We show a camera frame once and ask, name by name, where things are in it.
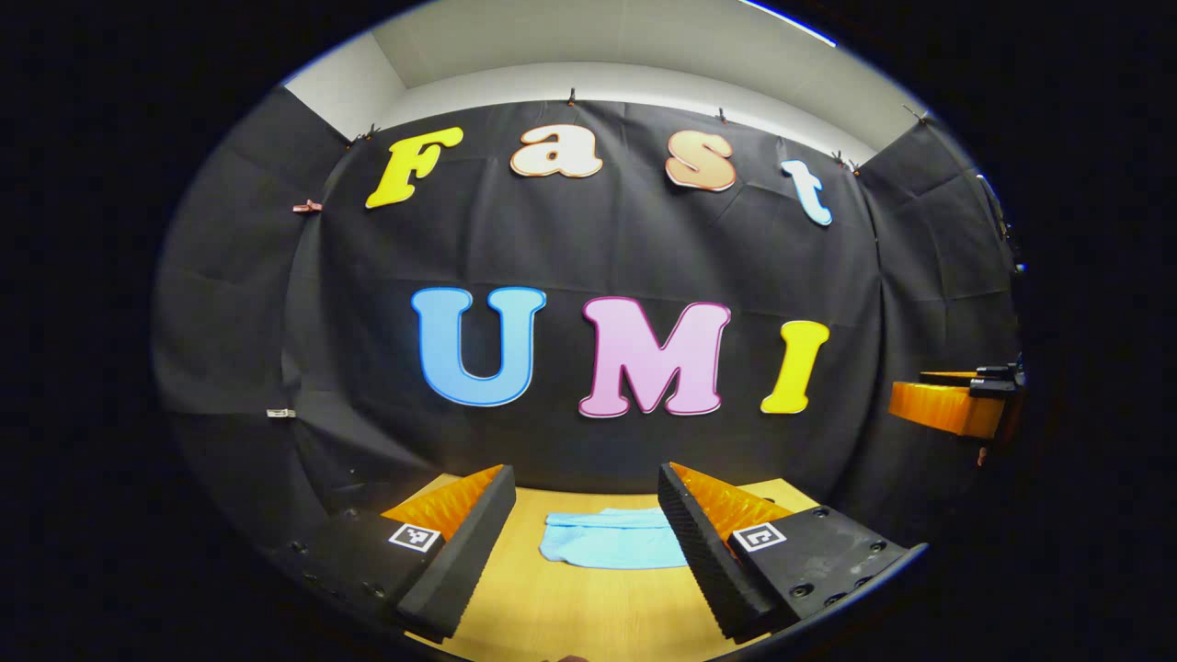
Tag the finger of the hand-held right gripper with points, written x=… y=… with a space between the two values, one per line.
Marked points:
x=938 y=406
x=998 y=379

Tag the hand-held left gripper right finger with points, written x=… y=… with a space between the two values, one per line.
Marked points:
x=708 y=561

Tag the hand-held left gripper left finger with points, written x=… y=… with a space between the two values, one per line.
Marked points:
x=464 y=561

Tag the light blue T-shirt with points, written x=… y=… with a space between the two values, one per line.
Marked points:
x=607 y=542

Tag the small red cloth clip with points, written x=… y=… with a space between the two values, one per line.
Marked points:
x=307 y=207

